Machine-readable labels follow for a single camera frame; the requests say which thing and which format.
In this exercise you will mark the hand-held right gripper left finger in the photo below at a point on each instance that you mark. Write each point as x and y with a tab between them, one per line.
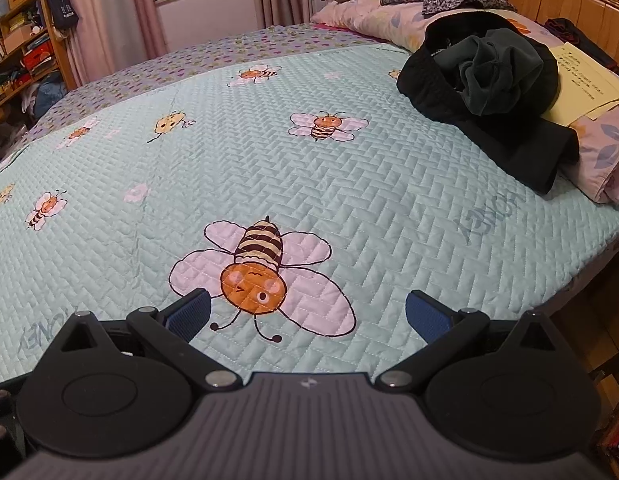
192	312

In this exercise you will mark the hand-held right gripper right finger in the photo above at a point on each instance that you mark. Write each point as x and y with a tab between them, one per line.
423	315

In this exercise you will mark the black pants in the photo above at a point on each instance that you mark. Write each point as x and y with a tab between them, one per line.
514	145

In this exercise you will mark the teal bee-print quilted blanket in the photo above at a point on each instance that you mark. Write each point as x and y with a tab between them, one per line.
389	200

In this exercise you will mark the wooden bedside cabinet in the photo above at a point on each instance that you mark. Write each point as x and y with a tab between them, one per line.
599	340

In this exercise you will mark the dark green garment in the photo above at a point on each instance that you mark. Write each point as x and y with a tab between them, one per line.
499	70

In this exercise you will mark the blue cloth bundle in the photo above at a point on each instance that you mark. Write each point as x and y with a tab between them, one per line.
47	92

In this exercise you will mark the yellow paper sheet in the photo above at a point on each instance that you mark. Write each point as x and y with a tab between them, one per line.
584	75

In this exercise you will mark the pink floral pillow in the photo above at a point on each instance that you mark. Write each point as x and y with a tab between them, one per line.
379	20

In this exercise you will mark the dark red-trimmed bag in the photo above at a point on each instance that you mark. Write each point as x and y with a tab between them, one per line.
584	42

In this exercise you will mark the navy tote bag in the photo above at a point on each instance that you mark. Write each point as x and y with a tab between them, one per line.
62	7

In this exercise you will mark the wooden bookshelf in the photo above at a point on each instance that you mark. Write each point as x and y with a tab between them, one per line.
19	20

